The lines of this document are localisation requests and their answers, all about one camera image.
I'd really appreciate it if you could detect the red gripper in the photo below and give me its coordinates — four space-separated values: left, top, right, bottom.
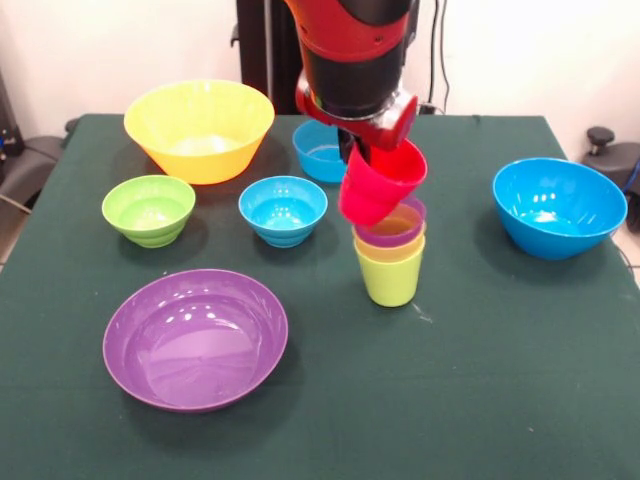
294 73 419 166

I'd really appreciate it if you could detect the red cup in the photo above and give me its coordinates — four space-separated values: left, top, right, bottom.
338 138 429 227

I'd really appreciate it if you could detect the small light blue ribbed bowl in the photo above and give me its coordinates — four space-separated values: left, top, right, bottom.
237 175 329 249

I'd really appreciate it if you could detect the purple cup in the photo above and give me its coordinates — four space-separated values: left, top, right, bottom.
351 195 428 250

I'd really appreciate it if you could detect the yellow cup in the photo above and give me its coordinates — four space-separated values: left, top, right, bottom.
353 224 427 263

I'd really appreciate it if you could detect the lime green cup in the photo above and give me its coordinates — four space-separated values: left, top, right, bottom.
355 239 426 308

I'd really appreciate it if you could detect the large blue bowl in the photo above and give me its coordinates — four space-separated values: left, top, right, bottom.
492 157 629 261

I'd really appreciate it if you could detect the medium blue bowl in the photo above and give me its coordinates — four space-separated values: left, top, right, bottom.
291 119 351 184

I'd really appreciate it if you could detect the large orange bowl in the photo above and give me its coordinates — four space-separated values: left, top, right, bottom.
123 78 276 186

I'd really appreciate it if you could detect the small green ribbed bowl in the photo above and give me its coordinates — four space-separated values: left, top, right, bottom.
101 174 197 249

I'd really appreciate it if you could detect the dark green table cloth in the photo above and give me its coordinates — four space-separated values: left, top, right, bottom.
0 113 640 480

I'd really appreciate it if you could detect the wide purple bowl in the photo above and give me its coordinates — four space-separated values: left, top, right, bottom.
102 268 290 414

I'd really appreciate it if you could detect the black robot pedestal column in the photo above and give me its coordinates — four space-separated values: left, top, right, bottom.
230 0 421 116

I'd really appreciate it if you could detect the black hanging cable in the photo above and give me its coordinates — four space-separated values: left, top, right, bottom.
429 0 451 114

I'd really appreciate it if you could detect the black pedestal foot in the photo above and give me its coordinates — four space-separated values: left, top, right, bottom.
0 134 69 209
579 126 640 199

